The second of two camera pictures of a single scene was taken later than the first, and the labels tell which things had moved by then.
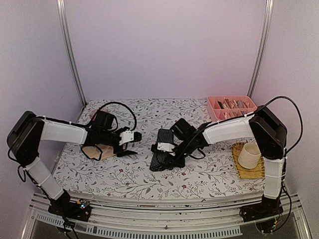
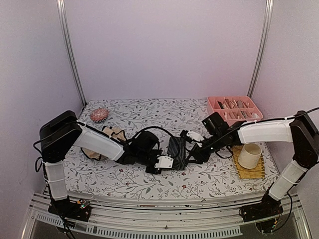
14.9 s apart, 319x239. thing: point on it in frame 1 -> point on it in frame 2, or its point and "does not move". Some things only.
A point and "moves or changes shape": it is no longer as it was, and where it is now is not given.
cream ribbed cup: [249, 156] does not move
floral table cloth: [215, 176] does not move
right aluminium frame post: [261, 44] does not move
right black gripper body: [188, 148] -> [199, 155]
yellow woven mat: [258, 173] does not move
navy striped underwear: [159, 160] moves or changes shape
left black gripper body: [106, 138] -> [143, 158]
